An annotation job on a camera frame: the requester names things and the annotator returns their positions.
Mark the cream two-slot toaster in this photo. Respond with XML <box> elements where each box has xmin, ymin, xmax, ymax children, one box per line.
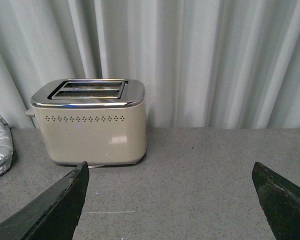
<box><xmin>26</xmin><ymin>79</ymin><xmax>147</xmax><ymax>167</ymax></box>

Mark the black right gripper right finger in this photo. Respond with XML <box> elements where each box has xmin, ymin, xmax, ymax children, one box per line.
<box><xmin>251</xmin><ymin>162</ymin><xmax>300</xmax><ymax>240</ymax></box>

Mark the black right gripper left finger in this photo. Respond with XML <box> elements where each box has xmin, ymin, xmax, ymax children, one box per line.
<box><xmin>0</xmin><ymin>161</ymin><xmax>90</xmax><ymax>240</ymax></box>

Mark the white curtain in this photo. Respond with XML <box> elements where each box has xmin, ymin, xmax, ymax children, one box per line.
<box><xmin>0</xmin><ymin>0</ymin><xmax>300</xmax><ymax>129</ymax></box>

